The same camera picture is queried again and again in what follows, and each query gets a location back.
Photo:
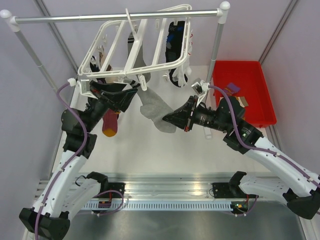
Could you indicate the grey sock back row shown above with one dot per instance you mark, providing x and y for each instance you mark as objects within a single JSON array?
[{"x": 139, "y": 62}]

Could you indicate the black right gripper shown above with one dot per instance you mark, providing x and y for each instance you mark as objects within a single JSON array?
[{"x": 181, "y": 117}]

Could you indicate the white slotted cable duct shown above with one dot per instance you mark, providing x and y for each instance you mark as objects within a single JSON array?
[{"x": 139, "y": 205}]

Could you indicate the grey sock with black stripes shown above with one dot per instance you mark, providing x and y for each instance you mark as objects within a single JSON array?
[{"x": 153, "y": 107}]

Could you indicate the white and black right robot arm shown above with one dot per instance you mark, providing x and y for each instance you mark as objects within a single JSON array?
[{"x": 296, "y": 187}]

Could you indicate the white plastic clip hanger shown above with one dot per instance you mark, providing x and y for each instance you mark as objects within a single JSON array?
[{"x": 108, "y": 38}]

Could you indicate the red plastic bin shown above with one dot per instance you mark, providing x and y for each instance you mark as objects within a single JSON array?
[{"x": 249, "y": 77}]

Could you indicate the brown and beige back sock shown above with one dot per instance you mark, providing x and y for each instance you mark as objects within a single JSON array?
[{"x": 102, "y": 58}]

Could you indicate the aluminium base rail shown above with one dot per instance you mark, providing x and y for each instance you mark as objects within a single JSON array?
[{"x": 169, "y": 186}]

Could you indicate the black sock back left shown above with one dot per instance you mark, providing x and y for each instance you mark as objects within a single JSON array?
[{"x": 94, "y": 64}]

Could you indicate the silver and white clothes rack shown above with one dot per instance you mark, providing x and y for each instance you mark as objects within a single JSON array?
[{"x": 175, "y": 12}]

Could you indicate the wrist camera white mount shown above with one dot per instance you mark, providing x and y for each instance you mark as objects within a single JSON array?
[
  {"x": 201, "y": 88},
  {"x": 84, "y": 87}
]

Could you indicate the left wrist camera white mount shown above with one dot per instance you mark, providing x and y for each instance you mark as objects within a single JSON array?
[{"x": 84, "y": 87}]

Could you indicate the purple striped sock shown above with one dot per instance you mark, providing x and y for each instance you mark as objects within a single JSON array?
[
  {"x": 231, "y": 89},
  {"x": 110, "y": 123}
]

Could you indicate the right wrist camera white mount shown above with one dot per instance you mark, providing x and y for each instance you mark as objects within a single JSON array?
[{"x": 201, "y": 88}]

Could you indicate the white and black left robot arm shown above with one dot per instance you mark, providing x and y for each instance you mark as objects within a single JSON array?
[{"x": 51, "y": 215}]

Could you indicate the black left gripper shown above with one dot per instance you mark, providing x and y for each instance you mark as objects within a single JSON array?
[{"x": 115, "y": 100}]

